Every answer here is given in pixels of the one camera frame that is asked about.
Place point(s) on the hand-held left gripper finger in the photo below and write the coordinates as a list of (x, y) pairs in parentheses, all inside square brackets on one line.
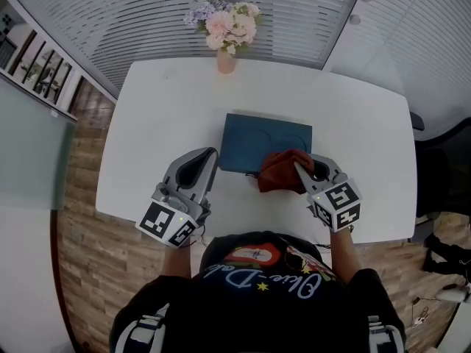
[(208, 182), (173, 171)]

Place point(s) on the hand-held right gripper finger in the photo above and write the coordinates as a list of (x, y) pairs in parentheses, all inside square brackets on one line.
[(305, 180), (327, 164)]

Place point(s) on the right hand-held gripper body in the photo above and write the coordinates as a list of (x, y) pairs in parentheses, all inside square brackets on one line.
[(338, 204)]

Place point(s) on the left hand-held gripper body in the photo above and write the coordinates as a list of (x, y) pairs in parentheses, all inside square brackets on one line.
[(162, 221)]

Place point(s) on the red-brown cloth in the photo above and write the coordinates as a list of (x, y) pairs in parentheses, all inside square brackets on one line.
[(283, 175)]

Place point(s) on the dark blue tray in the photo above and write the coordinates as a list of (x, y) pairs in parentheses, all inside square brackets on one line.
[(250, 142)]

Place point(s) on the person's left forearm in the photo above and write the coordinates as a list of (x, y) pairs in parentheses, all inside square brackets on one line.
[(178, 263)]

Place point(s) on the person's right forearm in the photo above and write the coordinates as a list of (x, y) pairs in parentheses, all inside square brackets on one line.
[(344, 252)]

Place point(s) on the black office chair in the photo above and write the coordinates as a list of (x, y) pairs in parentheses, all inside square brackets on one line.
[(445, 167)]

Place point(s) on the black bag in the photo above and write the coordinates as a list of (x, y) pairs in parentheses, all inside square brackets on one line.
[(447, 254)]

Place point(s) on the pink vase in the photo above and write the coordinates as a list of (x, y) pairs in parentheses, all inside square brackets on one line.
[(225, 63)]

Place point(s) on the person's black printed t-shirt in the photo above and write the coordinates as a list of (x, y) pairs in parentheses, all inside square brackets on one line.
[(265, 307)]

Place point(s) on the white device on floor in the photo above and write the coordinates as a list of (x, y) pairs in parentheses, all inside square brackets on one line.
[(456, 294)]

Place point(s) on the white window blinds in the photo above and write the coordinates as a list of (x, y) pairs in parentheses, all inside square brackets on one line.
[(165, 20)]

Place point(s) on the pastel artificial flower bouquet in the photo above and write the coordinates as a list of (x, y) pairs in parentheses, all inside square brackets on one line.
[(228, 20)]

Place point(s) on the shelf with black railings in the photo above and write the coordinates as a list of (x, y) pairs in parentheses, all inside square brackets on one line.
[(37, 68)]

